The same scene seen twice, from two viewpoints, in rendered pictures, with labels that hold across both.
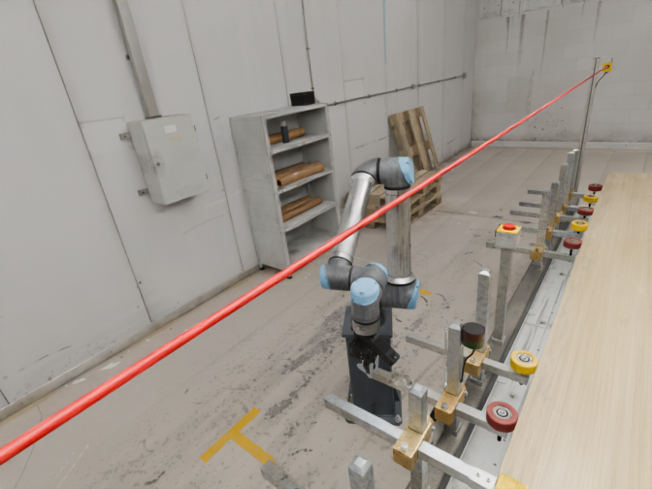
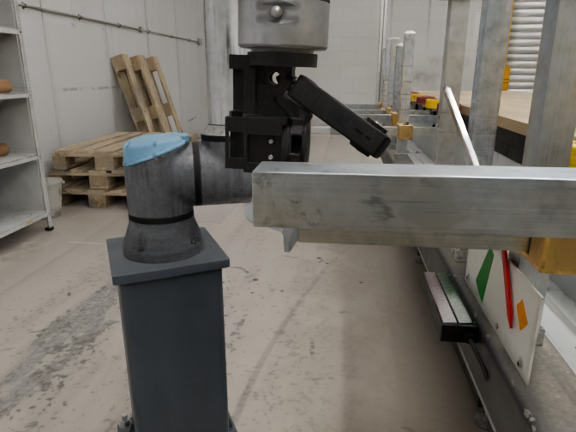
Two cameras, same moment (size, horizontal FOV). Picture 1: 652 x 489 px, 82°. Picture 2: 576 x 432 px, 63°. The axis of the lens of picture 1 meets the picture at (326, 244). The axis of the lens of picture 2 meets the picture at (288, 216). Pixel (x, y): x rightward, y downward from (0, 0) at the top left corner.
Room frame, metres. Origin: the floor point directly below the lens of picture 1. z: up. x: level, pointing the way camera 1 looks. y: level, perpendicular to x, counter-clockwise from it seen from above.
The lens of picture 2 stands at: (0.60, 0.18, 1.01)
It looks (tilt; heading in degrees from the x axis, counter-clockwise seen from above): 17 degrees down; 326
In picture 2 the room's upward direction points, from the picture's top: straight up
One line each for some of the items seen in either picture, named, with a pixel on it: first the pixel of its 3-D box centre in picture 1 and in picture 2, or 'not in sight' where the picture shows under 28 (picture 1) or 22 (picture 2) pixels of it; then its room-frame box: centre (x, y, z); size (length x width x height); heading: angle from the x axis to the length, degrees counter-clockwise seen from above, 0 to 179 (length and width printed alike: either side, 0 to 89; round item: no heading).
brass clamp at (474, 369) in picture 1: (477, 357); not in sight; (1.03, -0.49, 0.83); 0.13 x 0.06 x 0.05; 139
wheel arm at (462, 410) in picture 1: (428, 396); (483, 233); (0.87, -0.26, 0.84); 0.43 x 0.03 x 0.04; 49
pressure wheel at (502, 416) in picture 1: (501, 425); not in sight; (0.73, -0.43, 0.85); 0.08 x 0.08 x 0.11
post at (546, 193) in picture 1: (541, 232); (405, 101); (1.81, -1.16, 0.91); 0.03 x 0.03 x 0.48; 49
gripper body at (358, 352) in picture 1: (365, 342); (273, 114); (1.02, -0.09, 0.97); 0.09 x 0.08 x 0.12; 49
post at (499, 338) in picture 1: (503, 296); (447, 113); (1.25, -0.68, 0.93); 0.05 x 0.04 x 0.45; 139
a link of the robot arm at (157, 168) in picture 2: not in sight; (162, 172); (1.64, -0.18, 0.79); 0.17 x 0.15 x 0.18; 68
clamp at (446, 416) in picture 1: (451, 401); (545, 229); (0.84, -0.33, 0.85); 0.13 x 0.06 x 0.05; 139
